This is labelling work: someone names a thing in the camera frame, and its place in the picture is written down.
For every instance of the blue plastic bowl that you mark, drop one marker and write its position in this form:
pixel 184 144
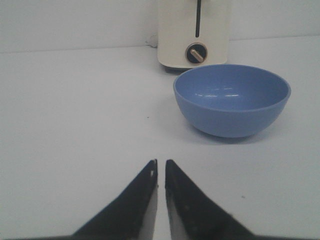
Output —
pixel 231 100

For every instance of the cream two-slot toaster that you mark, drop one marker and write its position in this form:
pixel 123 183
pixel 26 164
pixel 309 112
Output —
pixel 193 33

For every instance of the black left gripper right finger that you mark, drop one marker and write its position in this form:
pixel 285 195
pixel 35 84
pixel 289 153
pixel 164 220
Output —
pixel 193 214

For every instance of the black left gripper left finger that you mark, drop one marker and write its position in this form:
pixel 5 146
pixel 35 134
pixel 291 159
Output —
pixel 132 214

